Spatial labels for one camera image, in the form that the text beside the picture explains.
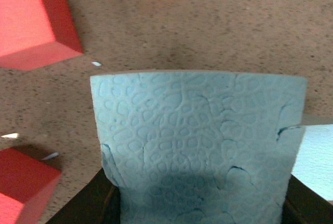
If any dark red foam block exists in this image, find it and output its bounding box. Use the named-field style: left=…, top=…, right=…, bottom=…
left=1, top=148, right=61, bottom=223

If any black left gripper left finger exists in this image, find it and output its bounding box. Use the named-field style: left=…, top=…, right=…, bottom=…
left=47, top=169, right=121, bottom=224

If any light blue foam block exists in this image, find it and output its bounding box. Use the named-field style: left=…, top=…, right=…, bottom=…
left=90, top=71, right=307, bottom=223

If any red foam block front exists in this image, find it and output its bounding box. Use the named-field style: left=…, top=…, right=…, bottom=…
left=1, top=0, right=83, bottom=71

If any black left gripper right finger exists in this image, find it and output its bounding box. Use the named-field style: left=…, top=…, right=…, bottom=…
left=281, top=176, right=332, bottom=224

